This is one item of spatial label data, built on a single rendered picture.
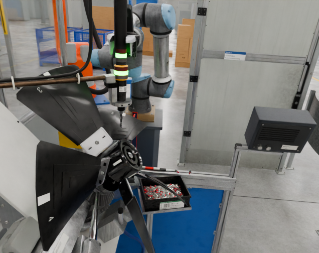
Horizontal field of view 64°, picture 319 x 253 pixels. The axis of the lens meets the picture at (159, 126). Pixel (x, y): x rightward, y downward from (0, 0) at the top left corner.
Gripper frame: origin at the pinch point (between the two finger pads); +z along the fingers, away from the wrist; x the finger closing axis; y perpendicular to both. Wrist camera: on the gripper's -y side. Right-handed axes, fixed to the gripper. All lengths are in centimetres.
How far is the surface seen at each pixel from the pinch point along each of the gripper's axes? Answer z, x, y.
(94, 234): 27, 1, 47
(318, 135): -140, -155, 85
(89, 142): 6.7, 7.8, 31.2
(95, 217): 22, 2, 46
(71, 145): -35, 31, 56
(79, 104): 3.0, 11.6, 20.1
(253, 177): -166, -118, 154
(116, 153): 10.3, -1.5, 32.0
